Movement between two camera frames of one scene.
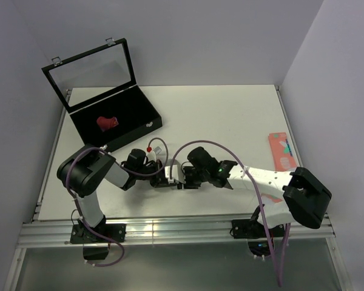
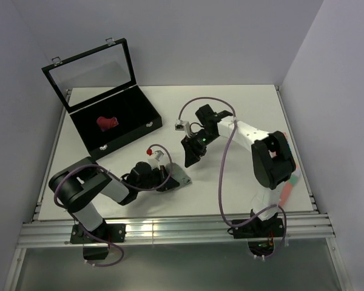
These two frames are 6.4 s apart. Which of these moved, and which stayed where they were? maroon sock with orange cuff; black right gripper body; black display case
Moved: black right gripper body
Stayed: black display case; maroon sock with orange cuff
